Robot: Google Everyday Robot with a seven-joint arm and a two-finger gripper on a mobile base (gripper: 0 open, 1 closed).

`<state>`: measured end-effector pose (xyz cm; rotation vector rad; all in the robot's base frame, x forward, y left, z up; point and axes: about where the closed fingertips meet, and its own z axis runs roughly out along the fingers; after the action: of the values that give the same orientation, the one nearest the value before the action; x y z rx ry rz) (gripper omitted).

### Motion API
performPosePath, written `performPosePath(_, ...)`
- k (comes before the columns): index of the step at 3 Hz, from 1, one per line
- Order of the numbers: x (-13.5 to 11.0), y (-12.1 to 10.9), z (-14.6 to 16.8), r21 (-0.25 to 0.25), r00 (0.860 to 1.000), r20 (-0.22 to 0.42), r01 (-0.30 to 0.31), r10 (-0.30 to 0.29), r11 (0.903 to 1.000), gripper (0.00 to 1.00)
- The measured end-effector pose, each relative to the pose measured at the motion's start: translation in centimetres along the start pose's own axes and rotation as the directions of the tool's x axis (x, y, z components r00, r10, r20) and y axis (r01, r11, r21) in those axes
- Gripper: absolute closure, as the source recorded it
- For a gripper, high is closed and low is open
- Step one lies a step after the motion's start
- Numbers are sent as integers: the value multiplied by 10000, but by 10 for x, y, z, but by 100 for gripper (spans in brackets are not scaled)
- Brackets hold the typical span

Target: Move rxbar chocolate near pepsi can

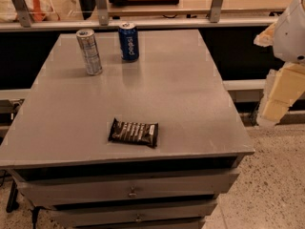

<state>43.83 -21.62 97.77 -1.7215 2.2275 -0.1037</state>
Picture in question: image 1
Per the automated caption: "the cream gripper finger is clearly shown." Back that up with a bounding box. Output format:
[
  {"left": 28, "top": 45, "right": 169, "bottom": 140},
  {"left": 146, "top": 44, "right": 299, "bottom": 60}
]
[
  {"left": 254, "top": 23, "right": 275, "bottom": 47},
  {"left": 260, "top": 62, "right": 305, "bottom": 123}
]

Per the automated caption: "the black rxbar chocolate wrapper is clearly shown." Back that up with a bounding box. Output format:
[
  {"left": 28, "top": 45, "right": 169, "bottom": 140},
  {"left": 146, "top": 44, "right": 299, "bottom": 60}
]
[{"left": 108, "top": 118, "right": 158, "bottom": 148}]

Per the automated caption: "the blue pepsi can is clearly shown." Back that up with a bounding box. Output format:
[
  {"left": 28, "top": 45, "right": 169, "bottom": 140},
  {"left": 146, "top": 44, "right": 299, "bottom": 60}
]
[{"left": 118, "top": 22, "right": 139, "bottom": 61}]

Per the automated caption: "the silver energy drink can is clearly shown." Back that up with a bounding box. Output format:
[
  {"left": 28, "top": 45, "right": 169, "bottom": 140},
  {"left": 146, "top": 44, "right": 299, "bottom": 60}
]
[{"left": 76, "top": 29, "right": 102, "bottom": 75}]

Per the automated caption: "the grey middle drawer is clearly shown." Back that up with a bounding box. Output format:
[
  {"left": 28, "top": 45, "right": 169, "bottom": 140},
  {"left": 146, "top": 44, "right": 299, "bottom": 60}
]
[{"left": 51, "top": 199, "right": 216, "bottom": 227}]

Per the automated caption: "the grey drawer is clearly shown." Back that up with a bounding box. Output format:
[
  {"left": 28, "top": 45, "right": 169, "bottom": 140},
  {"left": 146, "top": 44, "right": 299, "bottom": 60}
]
[
  {"left": 17, "top": 169, "right": 239, "bottom": 207},
  {"left": 51, "top": 199, "right": 216, "bottom": 227},
  {"left": 74, "top": 218, "right": 205, "bottom": 229}
]

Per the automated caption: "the grey bottom drawer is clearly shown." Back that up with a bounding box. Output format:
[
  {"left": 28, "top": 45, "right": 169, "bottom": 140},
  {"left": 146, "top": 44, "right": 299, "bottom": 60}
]
[{"left": 74, "top": 218, "right": 205, "bottom": 229}]

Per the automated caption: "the white and orange bag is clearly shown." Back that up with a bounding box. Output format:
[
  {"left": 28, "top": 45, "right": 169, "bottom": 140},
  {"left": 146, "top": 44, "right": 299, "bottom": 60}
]
[{"left": 0, "top": 0, "right": 53, "bottom": 22}]

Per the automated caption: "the grey metal railing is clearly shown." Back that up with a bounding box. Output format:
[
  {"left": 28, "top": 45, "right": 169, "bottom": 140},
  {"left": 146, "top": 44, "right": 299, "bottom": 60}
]
[{"left": 0, "top": 0, "right": 305, "bottom": 33}]

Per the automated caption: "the grey top drawer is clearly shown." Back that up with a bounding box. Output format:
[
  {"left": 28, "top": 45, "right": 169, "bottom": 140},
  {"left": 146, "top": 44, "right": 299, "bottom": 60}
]
[{"left": 17, "top": 169, "right": 239, "bottom": 207}]

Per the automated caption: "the black table leg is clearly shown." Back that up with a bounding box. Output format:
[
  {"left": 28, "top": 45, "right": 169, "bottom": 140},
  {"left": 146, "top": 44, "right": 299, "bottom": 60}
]
[{"left": 6, "top": 181, "right": 19, "bottom": 213}]

